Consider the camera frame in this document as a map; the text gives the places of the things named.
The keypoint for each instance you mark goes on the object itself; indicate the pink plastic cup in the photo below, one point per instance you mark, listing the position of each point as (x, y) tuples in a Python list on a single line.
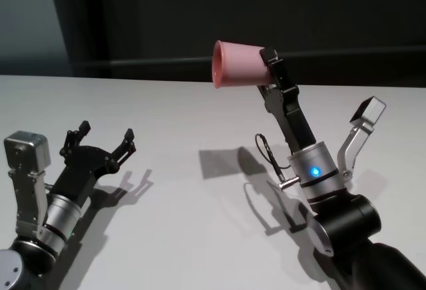
[(239, 64)]

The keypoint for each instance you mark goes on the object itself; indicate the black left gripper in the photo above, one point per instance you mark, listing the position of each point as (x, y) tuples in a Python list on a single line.
[(86, 167)]

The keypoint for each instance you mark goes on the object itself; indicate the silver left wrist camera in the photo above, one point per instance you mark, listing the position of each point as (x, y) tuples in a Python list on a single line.
[(26, 150)]

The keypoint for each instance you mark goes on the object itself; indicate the dark frame post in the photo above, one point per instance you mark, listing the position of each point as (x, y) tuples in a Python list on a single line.
[(83, 20)]

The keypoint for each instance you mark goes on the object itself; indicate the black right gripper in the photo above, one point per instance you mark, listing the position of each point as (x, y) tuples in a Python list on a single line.
[(299, 123)]

